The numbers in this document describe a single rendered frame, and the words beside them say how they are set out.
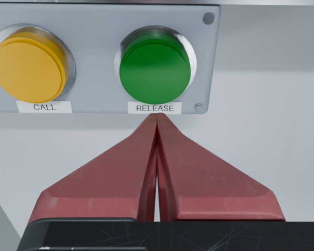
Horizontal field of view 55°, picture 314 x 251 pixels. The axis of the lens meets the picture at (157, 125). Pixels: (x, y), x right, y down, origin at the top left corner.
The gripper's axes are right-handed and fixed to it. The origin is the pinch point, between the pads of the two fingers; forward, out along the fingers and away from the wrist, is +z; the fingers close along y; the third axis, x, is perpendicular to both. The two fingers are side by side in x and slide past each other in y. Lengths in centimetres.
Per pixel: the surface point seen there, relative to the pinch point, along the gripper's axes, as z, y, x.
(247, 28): 16.6, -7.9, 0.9
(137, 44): 5.6, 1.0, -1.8
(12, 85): 5.4, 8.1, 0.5
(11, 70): 5.4, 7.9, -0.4
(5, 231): 102, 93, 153
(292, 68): 16.7, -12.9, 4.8
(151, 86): 5.4, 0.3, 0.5
